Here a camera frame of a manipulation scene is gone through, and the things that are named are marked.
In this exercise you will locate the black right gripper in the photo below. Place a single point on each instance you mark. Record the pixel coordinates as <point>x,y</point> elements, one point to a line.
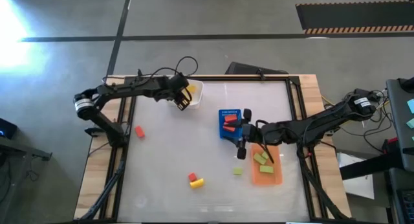
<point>247,133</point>

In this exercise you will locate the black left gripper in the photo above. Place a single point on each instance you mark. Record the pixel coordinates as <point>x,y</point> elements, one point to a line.
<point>174,86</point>

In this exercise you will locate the red rectangular block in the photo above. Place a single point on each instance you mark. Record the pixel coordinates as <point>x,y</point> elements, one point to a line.
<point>231,118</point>
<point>139,131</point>
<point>229,129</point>

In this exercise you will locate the long yellow block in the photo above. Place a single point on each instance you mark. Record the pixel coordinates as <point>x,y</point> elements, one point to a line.
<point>192,88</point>

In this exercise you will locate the green rectangular block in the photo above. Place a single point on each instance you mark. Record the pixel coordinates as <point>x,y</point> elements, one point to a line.
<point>266,169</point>
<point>259,158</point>

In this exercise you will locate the small green block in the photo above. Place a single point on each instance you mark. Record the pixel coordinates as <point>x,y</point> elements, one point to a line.
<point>266,154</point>
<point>238,171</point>

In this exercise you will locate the small red block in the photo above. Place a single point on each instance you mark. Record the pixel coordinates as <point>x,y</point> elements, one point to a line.
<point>192,176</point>

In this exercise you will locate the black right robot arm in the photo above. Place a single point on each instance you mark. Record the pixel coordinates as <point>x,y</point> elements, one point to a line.
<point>323,123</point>

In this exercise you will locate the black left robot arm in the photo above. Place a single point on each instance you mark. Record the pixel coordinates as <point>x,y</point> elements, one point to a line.
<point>129,88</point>

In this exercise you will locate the white plastic bin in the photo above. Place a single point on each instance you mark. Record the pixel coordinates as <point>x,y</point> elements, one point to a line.
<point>198,99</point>

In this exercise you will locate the blue plastic basket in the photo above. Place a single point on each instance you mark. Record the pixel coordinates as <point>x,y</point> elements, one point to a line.
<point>221,115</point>

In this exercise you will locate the orange plastic tray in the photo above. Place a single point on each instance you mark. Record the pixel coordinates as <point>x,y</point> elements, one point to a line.
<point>273,180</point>

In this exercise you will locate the black equipment case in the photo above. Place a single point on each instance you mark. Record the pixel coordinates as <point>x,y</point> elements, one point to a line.
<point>255,69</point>

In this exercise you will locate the yellow cylinder block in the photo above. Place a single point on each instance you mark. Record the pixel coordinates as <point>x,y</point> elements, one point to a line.
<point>197,183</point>

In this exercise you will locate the white paper sheet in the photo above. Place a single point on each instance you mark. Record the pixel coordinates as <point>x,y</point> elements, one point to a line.
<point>359,188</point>

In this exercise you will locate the black desk leg bar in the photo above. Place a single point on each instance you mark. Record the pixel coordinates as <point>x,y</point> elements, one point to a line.
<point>368,167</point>

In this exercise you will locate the red clip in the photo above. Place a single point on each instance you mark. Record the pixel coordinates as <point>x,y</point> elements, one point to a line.
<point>392,141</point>

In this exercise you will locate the dark grey side desk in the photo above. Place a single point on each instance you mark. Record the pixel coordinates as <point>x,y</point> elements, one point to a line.
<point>399,120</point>

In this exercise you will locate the black hazard-striped floor mat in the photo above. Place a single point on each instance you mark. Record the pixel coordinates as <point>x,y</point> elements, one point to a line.
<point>355,17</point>

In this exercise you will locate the black desk foot bar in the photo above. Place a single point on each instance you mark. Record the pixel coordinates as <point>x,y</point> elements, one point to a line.
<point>29,151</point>

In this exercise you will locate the cyan sticky note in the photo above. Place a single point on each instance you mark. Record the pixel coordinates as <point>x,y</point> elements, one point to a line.
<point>411,106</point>
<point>410,123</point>

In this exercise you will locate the black box with blue light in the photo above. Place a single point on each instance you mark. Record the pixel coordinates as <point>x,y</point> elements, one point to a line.
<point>6,128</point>

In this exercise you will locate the black keyboard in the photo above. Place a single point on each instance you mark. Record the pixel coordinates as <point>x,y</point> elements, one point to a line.
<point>406,208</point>

